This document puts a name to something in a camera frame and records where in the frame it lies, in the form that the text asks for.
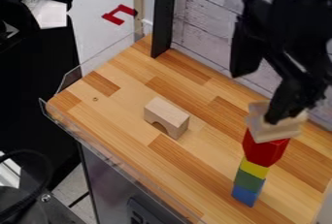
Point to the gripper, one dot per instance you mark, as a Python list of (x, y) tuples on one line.
[(309, 84)]

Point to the plain wooden block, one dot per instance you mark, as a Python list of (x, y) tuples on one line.
[(276, 127)]

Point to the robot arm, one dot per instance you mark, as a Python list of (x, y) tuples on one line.
[(298, 14)]

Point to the red block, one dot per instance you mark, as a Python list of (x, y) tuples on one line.
[(264, 152)]

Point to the yellow block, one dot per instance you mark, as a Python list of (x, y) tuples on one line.
[(254, 169)]

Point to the green block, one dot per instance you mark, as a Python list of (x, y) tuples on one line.
[(249, 180)]

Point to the blue block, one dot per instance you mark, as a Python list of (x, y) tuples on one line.
[(245, 195)]

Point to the wooden arch block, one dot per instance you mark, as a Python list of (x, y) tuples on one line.
[(168, 117)]

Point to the red hook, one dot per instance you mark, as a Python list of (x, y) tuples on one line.
[(116, 15)]

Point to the black lab gear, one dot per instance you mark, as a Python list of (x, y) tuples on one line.
[(34, 82)]

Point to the black upright post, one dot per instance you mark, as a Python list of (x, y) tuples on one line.
[(163, 14)]

